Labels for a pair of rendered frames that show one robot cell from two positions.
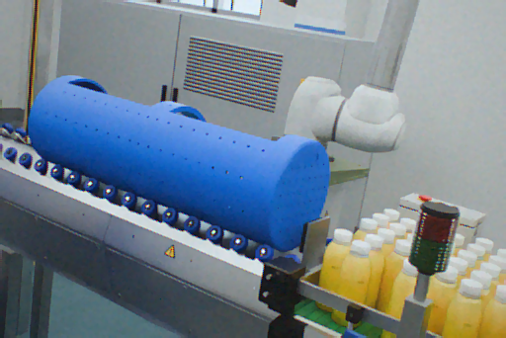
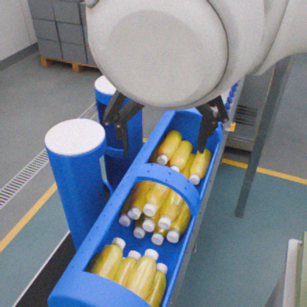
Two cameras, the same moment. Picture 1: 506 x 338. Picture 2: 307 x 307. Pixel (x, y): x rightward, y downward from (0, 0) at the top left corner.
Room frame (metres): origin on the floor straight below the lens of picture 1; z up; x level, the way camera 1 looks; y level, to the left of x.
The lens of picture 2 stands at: (1.61, -0.44, 1.89)
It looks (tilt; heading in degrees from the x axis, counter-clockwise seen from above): 41 degrees down; 78
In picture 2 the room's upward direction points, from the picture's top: straight up
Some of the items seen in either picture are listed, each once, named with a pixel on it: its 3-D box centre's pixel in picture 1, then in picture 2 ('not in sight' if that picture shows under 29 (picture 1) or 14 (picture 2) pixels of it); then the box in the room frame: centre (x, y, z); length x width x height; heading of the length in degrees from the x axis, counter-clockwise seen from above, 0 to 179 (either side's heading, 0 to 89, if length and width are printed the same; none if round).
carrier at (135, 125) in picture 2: not in sight; (122, 141); (1.77, 1.25, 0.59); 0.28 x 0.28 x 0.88
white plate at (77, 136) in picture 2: not in sight; (75, 136); (1.50, 0.77, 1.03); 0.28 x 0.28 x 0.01
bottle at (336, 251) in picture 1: (335, 273); not in sight; (1.36, -0.22, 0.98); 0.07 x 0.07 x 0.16
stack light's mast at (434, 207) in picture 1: (429, 254); not in sight; (1.01, -0.30, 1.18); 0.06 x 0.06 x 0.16
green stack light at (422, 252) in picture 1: (430, 250); not in sight; (1.01, -0.30, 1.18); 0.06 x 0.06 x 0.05
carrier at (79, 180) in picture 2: not in sight; (88, 199); (1.50, 0.77, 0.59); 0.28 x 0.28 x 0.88
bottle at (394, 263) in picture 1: (396, 284); not in sight; (1.36, -0.35, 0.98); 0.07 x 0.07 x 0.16
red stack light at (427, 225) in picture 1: (436, 224); not in sight; (1.01, -0.30, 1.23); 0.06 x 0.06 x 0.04
